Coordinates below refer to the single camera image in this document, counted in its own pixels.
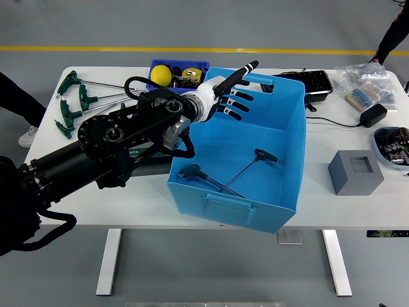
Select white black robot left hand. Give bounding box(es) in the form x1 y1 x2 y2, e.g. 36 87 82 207
182 59 260 123

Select large light blue folding box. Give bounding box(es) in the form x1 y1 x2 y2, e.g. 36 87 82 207
166 66 307 235

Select large green T-handle hex key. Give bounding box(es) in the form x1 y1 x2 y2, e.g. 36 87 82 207
178 164 247 200

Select small green T-handle hex key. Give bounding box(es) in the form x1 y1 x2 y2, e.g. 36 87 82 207
220 148 279 193

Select green steel hex key stand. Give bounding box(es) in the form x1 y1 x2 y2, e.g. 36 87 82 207
127 145 175 177

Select yellow tape measure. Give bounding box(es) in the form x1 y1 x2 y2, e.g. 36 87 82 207
181 67 205 83

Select black hardware pile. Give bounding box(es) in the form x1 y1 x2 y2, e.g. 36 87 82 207
171 65 202 89

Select dark blue parts bin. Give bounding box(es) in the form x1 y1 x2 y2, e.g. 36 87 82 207
145 58 212 97

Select yellow ball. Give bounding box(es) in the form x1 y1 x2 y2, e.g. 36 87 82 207
150 65 173 87

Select white table leg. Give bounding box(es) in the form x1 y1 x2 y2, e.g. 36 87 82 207
95 228 123 295
321 229 353 297

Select black table control panel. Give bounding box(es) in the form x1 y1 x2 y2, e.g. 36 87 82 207
366 230 409 238

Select black plastic tray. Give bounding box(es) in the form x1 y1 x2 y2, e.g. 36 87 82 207
300 70 335 105

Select grey floor plate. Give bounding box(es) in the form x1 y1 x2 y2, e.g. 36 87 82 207
277 229 304 246

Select grey block with square recess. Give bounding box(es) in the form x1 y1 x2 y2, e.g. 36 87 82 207
328 149 385 196

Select pale blue bowl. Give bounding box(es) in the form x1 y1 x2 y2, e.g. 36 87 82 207
373 127 409 167

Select taped resistor bundle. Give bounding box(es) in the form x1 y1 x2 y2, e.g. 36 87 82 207
344 84 381 112

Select dark electronic components pile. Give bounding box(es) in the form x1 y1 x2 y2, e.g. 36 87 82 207
380 127 409 164

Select clear plastic component bags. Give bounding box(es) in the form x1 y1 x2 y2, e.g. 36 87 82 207
334 62 400 113

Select black power adapter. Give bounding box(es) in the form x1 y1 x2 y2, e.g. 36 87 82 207
360 104 389 129

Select person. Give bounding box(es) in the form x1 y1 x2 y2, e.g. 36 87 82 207
0 72 49 148
366 0 409 96

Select black adapter cable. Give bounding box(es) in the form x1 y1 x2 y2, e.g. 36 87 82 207
305 104 364 128

